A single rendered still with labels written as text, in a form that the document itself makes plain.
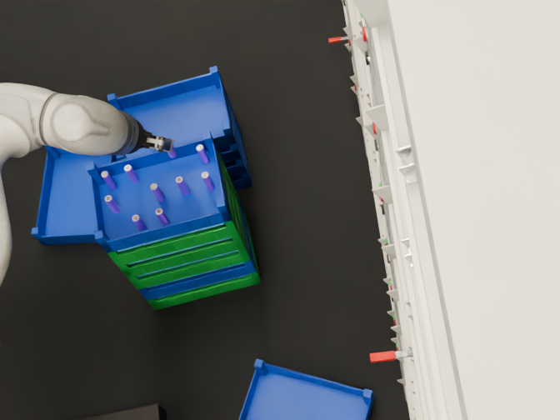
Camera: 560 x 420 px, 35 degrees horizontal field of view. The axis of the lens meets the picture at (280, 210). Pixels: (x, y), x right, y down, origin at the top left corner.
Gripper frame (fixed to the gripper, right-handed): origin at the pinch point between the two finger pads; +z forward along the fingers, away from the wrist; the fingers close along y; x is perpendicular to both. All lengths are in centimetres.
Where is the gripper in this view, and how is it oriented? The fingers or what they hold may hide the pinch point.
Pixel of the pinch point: (160, 143)
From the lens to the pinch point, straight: 196.2
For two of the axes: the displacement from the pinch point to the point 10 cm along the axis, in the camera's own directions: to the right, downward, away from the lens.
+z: 2.6, 0.2, 9.7
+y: 9.4, 2.1, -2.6
